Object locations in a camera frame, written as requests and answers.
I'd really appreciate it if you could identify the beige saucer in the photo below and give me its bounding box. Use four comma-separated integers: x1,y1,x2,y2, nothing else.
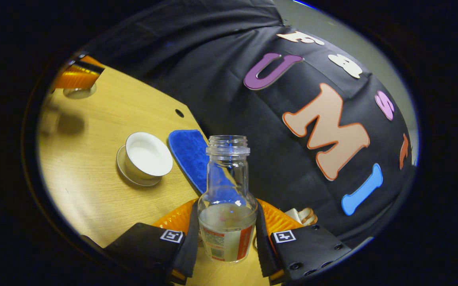
116,144,162,187

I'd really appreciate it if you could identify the white toaster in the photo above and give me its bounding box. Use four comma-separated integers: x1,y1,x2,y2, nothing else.
285,208,306,225

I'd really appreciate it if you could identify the blue towel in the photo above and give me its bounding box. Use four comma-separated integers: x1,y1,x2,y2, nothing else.
168,129,245,203

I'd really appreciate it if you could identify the beige teacup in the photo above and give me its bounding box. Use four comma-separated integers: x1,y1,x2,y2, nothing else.
125,132,173,180

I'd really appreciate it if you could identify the black backdrop cloth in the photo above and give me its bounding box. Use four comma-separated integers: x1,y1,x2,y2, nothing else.
82,0,416,247

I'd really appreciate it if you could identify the clear glass water bottle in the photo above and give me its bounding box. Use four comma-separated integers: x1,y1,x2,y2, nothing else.
197,135,258,263

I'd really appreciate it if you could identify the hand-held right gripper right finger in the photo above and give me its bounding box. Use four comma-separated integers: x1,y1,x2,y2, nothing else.
255,199,352,284

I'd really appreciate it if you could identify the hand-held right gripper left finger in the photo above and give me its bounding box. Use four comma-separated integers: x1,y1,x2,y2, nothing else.
104,199,200,284

